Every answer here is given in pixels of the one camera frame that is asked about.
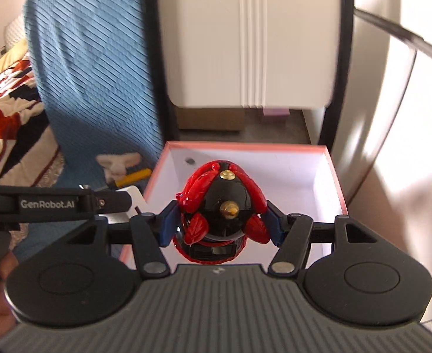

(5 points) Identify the yellow handled screwdriver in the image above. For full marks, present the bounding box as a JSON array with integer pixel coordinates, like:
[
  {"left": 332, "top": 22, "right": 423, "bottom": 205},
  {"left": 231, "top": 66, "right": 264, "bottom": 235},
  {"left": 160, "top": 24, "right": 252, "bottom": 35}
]
[{"left": 107, "top": 168, "right": 152, "bottom": 190}]

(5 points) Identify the yellow pillow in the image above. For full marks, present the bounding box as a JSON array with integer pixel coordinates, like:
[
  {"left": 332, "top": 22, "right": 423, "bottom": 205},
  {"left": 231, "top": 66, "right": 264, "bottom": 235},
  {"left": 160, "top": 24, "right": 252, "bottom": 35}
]
[{"left": 0, "top": 38, "right": 28, "bottom": 74}]

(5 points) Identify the red and black toy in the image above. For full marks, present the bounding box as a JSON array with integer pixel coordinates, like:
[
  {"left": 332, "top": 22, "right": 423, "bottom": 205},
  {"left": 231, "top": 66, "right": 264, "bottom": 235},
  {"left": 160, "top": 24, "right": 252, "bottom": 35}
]
[{"left": 173, "top": 160, "right": 270, "bottom": 264}]

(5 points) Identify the pink cardboard box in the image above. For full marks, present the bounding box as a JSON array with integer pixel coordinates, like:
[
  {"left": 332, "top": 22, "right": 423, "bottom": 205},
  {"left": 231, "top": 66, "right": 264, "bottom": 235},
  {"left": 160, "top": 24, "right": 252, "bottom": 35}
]
[{"left": 119, "top": 140, "right": 349, "bottom": 271}]

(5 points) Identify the white fluffy plush toy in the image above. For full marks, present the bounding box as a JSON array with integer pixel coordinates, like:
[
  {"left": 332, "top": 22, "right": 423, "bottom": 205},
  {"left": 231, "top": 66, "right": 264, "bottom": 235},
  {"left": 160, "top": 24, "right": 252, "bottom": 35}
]
[{"left": 96, "top": 152, "right": 142, "bottom": 183}]

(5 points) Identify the pink product box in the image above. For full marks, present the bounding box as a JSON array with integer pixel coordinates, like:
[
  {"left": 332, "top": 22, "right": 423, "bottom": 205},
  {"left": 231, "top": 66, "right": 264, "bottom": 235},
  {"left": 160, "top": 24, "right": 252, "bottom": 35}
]
[{"left": 262, "top": 108, "right": 290, "bottom": 117}]

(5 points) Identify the blue textured sofa cover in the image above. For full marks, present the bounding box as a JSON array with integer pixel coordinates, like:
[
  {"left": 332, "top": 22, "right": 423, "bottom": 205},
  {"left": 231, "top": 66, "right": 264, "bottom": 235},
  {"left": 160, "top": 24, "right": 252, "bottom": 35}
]
[{"left": 13, "top": 0, "right": 166, "bottom": 262}]

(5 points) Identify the striped cream red blanket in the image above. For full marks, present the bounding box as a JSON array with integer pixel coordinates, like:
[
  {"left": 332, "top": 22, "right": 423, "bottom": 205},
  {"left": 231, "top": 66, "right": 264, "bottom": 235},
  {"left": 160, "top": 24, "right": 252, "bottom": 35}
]
[{"left": 0, "top": 51, "right": 64, "bottom": 187}]

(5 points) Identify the white cabinet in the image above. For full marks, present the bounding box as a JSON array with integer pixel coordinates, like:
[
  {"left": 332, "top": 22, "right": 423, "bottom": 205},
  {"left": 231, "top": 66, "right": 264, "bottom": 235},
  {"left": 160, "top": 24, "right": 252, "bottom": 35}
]
[{"left": 154, "top": 0, "right": 341, "bottom": 110}]

